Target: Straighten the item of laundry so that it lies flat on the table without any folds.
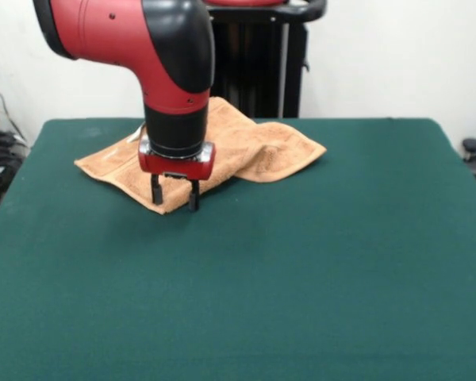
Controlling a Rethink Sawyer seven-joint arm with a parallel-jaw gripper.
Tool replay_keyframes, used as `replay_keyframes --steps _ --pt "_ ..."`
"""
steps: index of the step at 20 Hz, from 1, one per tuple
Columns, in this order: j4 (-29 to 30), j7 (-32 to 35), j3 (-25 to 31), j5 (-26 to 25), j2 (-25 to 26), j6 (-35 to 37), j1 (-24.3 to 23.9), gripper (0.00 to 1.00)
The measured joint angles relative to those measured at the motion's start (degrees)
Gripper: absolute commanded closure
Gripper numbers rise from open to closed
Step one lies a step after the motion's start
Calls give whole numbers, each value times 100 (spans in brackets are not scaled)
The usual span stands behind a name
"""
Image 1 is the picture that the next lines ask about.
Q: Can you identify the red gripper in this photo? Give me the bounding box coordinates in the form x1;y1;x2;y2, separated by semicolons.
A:
137;138;217;213

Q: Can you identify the tan terry towel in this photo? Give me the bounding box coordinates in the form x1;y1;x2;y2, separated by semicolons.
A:
74;96;328;216

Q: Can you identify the dark green table cloth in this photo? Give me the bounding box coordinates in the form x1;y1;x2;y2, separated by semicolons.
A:
0;117;476;381

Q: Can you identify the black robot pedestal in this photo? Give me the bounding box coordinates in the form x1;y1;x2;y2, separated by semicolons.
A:
204;0;328;119

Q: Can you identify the black cable bundle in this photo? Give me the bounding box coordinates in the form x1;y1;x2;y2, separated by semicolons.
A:
0;129;31;175

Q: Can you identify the grey cable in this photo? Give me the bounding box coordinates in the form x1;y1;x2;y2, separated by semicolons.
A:
0;73;27;142

